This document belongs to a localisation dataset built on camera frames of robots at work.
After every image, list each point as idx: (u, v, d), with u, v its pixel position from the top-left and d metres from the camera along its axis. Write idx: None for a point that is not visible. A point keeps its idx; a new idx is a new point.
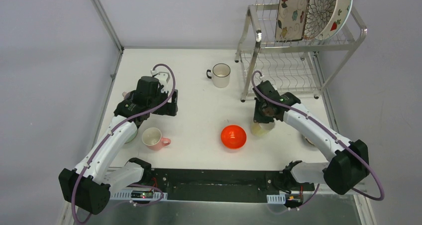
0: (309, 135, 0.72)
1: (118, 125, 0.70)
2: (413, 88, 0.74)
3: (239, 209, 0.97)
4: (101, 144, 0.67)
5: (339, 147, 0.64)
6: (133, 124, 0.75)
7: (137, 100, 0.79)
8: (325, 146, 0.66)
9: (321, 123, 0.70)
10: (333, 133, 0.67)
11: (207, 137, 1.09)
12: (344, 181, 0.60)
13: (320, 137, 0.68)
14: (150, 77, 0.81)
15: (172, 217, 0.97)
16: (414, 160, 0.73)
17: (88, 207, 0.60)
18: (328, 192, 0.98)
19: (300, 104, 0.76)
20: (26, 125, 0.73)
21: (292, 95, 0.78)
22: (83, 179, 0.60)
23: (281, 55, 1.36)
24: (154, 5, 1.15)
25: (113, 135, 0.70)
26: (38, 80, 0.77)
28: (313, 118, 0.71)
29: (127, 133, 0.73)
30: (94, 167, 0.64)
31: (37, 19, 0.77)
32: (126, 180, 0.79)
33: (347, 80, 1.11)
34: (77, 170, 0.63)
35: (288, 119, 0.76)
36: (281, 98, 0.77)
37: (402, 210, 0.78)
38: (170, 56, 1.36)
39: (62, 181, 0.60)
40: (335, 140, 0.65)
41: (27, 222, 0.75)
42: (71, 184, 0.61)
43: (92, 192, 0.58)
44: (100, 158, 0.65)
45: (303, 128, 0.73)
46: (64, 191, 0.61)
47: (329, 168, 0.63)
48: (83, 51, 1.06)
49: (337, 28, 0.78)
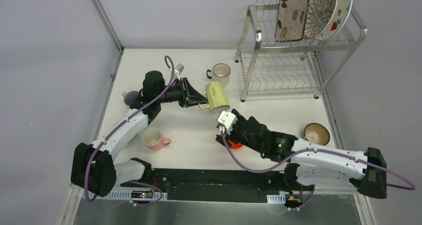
0: (324, 165, 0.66)
1: (135, 114, 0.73)
2: (414, 88, 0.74)
3: (239, 209, 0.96)
4: (118, 126, 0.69)
5: (363, 166, 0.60)
6: (146, 117, 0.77)
7: (145, 95, 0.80)
8: (351, 171, 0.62)
9: (329, 149, 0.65)
10: (346, 154, 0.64)
11: (207, 137, 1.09)
12: (382, 190, 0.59)
13: (340, 164, 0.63)
14: (156, 71, 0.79)
15: (172, 217, 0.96)
16: (414, 161, 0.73)
17: (96, 188, 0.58)
18: (328, 192, 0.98)
19: (298, 141, 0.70)
20: (26, 125, 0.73)
21: (284, 134, 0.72)
22: (99, 154, 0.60)
23: (281, 55, 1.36)
24: (154, 6, 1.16)
25: (130, 122, 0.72)
26: (38, 80, 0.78)
28: (321, 149, 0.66)
29: (140, 125, 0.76)
30: (110, 144, 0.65)
31: (38, 18, 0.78)
32: (128, 172, 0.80)
33: (347, 79, 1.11)
34: (94, 145, 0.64)
35: (298, 160, 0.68)
36: (278, 144, 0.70)
37: (401, 210, 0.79)
38: (170, 56, 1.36)
39: (77, 157, 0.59)
40: (355, 160, 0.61)
41: (26, 222, 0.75)
42: (85, 159, 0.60)
43: (106, 167, 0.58)
44: (117, 137, 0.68)
45: (316, 163, 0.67)
46: (73, 168, 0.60)
47: (365, 186, 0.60)
48: (83, 51, 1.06)
49: (337, 28, 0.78)
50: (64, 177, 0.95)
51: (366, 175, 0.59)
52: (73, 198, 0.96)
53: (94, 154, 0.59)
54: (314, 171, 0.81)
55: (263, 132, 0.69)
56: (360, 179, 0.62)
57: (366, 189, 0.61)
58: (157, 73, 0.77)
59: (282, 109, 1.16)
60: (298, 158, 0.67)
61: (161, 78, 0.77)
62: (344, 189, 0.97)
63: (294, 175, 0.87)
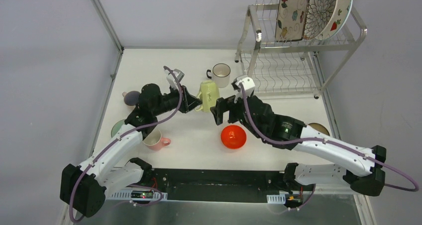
0: (329, 157, 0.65)
1: (127, 133, 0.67)
2: (414, 88, 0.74)
3: (239, 209, 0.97)
4: (108, 146, 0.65)
5: (370, 163, 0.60)
6: (140, 134, 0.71)
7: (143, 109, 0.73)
8: (358, 168, 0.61)
9: (339, 143, 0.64)
10: (355, 149, 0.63)
11: (207, 137, 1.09)
12: (378, 189, 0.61)
13: (348, 159, 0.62)
14: (156, 86, 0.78)
15: (172, 217, 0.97)
16: (414, 161, 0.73)
17: (82, 210, 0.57)
18: (328, 192, 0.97)
19: (307, 128, 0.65)
20: (26, 125, 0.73)
21: (294, 119, 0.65)
22: (86, 176, 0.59)
23: (281, 55, 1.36)
24: (154, 5, 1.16)
25: (121, 141, 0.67)
26: (39, 79, 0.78)
28: (331, 140, 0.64)
29: (134, 141, 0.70)
30: (98, 167, 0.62)
31: (38, 19, 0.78)
32: (125, 180, 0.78)
33: (347, 79, 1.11)
34: (82, 167, 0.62)
35: (303, 149, 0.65)
36: (285, 128, 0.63)
37: (400, 211, 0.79)
38: (170, 56, 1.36)
39: (65, 177, 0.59)
40: (364, 157, 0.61)
41: (26, 222, 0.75)
42: (73, 180, 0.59)
43: (92, 189, 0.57)
44: (106, 159, 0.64)
45: (322, 154, 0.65)
46: (62, 189, 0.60)
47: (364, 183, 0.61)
48: (83, 51, 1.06)
49: (337, 28, 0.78)
50: None
51: (373, 174, 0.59)
52: None
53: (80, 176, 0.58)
54: (311, 169, 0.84)
55: (267, 113, 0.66)
56: (363, 175, 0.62)
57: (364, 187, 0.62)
58: (153, 87, 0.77)
59: (282, 108, 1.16)
60: (305, 146, 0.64)
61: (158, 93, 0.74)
62: (344, 190, 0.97)
63: (292, 175, 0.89)
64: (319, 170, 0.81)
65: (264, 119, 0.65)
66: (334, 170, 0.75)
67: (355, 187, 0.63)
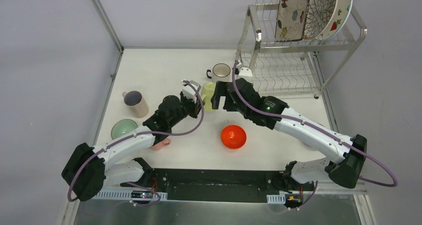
0: (306, 139, 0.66)
1: (143, 133, 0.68)
2: (414, 88, 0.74)
3: (239, 209, 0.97)
4: (124, 138, 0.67)
5: (345, 149, 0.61)
6: (152, 138, 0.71)
7: (160, 117, 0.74)
8: (332, 152, 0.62)
9: (318, 126, 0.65)
10: (333, 134, 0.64)
11: (207, 137, 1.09)
12: (353, 178, 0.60)
13: (323, 142, 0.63)
14: (175, 98, 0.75)
15: (172, 217, 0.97)
16: (414, 161, 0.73)
17: (78, 191, 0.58)
18: (328, 192, 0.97)
19: (289, 108, 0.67)
20: (26, 125, 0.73)
21: (277, 99, 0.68)
22: (95, 160, 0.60)
23: (281, 55, 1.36)
24: (154, 5, 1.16)
25: (135, 138, 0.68)
26: (39, 80, 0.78)
28: (309, 122, 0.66)
29: (145, 143, 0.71)
30: (109, 155, 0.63)
31: (38, 19, 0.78)
32: (124, 176, 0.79)
33: (347, 79, 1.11)
34: (95, 149, 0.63)
35: (281, 128, 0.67)
36: (267, 106, 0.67)
37: (399, 211, 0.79)
38: (170, 56, 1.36)
39: (76, 154, 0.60)
40: (339, 142, 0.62)
41: (26, 222, 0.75)
42: (81, 160, 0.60)
43: (96, 173, 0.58)
44: (118, 149, 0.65)
45: (299, 135, 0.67)
46: (67, 165, 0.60)
47: (337, 170, 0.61)
48: (83, 52, 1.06)
49: (337, 28, 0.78)
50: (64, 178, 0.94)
51: (346, 159, 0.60)
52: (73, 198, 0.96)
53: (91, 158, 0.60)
54: (305, 165, 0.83)
55: (248, 90, 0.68)
56: (338, 161, 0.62)
57: (338, 175, 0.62)
58: (173, 100, 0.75)
59: None
60: (283, 125, 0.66)
61: (176, 107, 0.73)
62: (343, 190, 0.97)
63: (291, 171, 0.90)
64: (309, 165, 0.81)
65: (244, 96, 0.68)
66: (320, 163, 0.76)
67: (332, 176, 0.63)
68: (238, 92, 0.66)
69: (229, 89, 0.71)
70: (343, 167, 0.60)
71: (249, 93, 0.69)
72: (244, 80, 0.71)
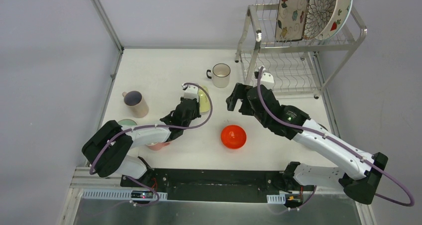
0: (326, 153, 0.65)
1: (162, 126, 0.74)
2: (414, 88, 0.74)
3: (239, 209, 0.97)
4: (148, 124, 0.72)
5: (366, 167, 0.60)
6: (166, 133, 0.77)
7: (175, 117, 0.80)
8: (352, 168, 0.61)
9: (340, 141, 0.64)
10: (354, 151, 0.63)
11: (207, 137, 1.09)
12: (369, 195, 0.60)
13: (344, 158, 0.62)
14: (190, 102, 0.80)
15: (172, 217, 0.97)
16: (414, 161, 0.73)
17: (99, 165, 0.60)
18: (328, 192, 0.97)
19: (310, 120, 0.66)
20: (26, 125, 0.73)
21: (298, 109, 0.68)
22: (121, 137, 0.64)
23: (281, 55, 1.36)
24: (154, 5, 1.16)
25: (156, 128, 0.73)
26: (39, 79, 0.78)
28: (331, 136, 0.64)
29: (160, 136, 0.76)
30: (135, 135, 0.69)
31: (38, 19, 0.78)
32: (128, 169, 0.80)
33: (347, 79, 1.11)
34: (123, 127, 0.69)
35: (301, 139, 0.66)
36: (288, 116, 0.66)
37: (399, 211, 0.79)
38: (169, 56, 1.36)
39: (105, 129, 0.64)
40: (361, 160, 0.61)
41: (25, 221, 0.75)
42: (108, 135, 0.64)
43: (123, 149, 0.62)
44: (142, 132, 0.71)
45: (318, 148, 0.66)
46: (93, 137, 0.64)
47: (355, 186, 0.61)
48: (83, 51, 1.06)
49: (337, 28, 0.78)
50: (64, 178, 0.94)
51: (367, 177, 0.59)
52: (73, 198, 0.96)
53: (117, 135, 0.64)
54: (311, 170, 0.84)
55: (268, 99, 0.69)
56: (357, 177, 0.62)
57: (354, 191, 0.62)
58: (190, 102, 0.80)
59: None
60: (305, 137, 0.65)
61: (192, 109, 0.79)
62: None
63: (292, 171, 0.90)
64: (318, 172, 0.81)
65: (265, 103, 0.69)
66: (332, 172, 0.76)
67: (348, 191, 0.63)
68: (262, 100, 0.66)
69: (250, 96, 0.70)
70: (364, 185, 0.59)
71: (269, 101, 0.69)
72: (264, 88, 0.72)
